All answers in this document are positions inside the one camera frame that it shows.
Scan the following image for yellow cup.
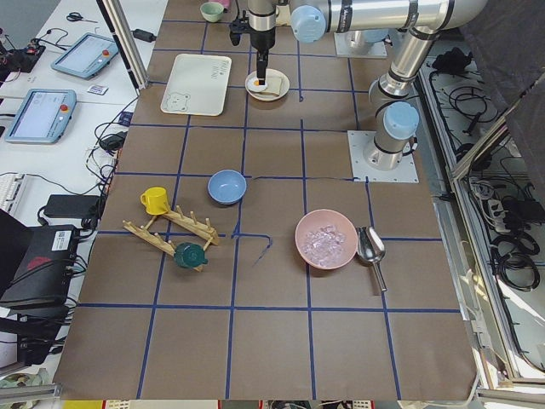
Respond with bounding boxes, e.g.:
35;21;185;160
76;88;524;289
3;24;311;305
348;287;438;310
140;187;170;216

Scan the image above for pink cup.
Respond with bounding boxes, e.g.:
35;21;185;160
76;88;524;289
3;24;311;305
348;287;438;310
217;0;231;9

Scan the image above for teach pendant tablet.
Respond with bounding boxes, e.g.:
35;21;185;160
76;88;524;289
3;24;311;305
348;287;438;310
50;32;118;79
5;89;77;144

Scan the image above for fried egg toy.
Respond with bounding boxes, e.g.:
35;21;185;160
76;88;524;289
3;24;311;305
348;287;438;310
247;78;267;93

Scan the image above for teach pendant tablet near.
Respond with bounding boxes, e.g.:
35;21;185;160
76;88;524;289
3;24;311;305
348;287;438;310
5;89;77;144

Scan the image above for black scissors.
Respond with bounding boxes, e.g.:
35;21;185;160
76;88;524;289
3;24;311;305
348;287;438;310
66;12;97;24

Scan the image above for blue bowl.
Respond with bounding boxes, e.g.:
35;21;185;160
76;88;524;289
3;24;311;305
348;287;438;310
208;170;247;205

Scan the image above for black computer box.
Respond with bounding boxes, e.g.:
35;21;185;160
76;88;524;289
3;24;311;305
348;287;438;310
1;210;79;309

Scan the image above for metal scoop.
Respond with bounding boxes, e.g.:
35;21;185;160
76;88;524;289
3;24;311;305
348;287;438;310
356;226;387;292

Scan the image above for dark green cup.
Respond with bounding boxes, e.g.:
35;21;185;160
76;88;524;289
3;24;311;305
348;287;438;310
174;242;208;268

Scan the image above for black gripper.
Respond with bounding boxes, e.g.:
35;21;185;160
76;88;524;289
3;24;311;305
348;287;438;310
256;48;269;86

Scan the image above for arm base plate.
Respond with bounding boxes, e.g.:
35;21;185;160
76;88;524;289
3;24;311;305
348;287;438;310
335;31;387;59
347;130;419;183

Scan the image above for cream bear tray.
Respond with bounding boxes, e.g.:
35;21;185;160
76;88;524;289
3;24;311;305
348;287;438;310
160;54;232;116

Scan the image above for black power adapter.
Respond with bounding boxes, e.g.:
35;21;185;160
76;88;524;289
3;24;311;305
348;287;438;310
43;194;100;221

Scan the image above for aluminium frame post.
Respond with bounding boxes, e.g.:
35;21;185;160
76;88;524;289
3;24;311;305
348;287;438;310
96;0;149;90

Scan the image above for wooden dish rack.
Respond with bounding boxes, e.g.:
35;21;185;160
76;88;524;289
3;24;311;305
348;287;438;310
123;205;221;274

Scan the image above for light green bowl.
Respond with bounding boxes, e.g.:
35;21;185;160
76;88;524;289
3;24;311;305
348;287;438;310
200;2;224;23

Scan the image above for bread slice on plate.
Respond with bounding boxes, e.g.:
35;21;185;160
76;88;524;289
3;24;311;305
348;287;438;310
262;77;283;96

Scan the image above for pink bowl with ice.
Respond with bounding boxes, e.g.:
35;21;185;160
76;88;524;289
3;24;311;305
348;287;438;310
295;209;358;270

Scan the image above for teach pendant tablet far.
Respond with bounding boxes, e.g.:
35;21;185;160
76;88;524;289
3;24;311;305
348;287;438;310
50;32;118;79

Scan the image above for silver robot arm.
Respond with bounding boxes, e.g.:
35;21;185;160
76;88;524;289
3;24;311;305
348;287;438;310
290;0;486;171
248;0;295;85

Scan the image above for cream round plate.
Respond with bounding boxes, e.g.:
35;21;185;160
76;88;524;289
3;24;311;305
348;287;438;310
244;68;290;101

